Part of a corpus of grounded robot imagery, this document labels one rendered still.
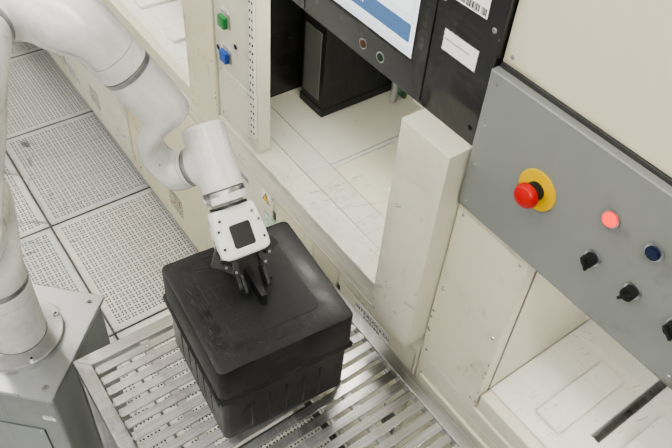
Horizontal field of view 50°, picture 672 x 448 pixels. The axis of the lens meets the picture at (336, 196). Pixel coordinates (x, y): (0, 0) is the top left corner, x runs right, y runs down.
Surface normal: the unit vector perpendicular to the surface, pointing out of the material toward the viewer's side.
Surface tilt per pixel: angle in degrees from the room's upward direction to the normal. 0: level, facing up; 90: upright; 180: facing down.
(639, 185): 90
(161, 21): 0
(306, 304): 0
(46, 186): 0
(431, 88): 90
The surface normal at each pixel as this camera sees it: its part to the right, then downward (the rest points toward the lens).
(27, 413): -0.16, 0.69
